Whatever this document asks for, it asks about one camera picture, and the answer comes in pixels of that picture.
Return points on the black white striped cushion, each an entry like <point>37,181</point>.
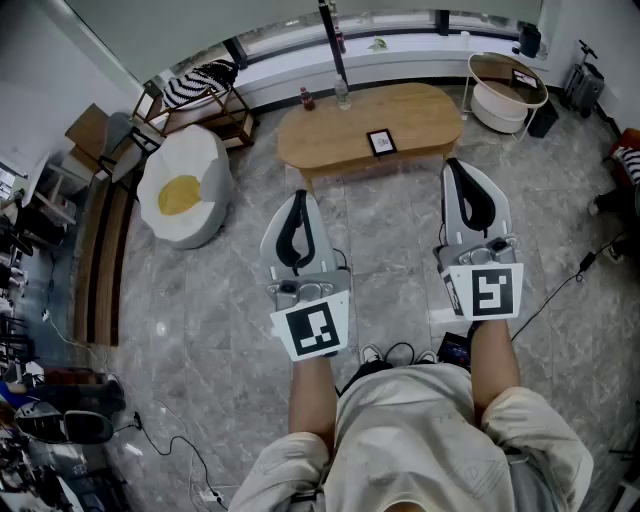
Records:
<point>195,82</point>

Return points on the wooden coffee table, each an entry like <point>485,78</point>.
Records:
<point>415,115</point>

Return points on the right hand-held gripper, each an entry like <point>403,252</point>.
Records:
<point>492,295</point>

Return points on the green plant leaves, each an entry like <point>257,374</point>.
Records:
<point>378,44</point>

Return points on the black picture frame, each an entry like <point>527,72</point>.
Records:
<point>382,142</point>

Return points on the red-capped cola bottle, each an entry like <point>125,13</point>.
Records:
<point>307,100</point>

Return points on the grey chair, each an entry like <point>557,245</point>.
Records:
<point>117,135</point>

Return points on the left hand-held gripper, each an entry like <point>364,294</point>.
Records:
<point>310,330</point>

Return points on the round white side table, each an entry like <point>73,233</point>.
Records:
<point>500,107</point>

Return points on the striped sofa cushion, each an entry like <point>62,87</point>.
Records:
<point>630,162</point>

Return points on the person's black trousers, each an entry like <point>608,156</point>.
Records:
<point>367,372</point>

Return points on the long wooden platform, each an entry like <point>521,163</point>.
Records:
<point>102,280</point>

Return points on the person's beige shirt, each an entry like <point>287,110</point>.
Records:
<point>415,440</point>

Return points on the egg-shaped bean bag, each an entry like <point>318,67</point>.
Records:
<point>190,165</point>

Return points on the red sofa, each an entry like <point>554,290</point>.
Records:
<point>620,140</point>

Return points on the person's left white shoe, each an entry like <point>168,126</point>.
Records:
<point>371,353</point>

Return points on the white power strip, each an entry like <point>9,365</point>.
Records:
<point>207,495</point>

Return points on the black coat stand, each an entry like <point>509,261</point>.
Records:
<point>332,40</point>

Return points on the cardboard box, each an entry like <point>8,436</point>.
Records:
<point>87,130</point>

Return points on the black device with screen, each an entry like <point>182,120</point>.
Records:
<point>454,347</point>

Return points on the person's white shoe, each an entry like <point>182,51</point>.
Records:
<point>426,356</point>
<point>371,353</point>

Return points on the clear water bottle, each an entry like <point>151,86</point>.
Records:
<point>342,95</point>

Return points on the person's right white shoe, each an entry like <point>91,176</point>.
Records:
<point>426,356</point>

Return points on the person's left forearm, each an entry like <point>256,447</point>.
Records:
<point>312,400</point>

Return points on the small framed picture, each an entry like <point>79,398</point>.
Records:
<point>525,79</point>

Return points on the person's right forearm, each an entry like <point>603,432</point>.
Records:
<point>492,365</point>

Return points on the black office chair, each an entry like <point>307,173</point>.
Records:
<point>85,427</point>

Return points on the wooden shelf rack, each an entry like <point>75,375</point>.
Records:
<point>220,120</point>

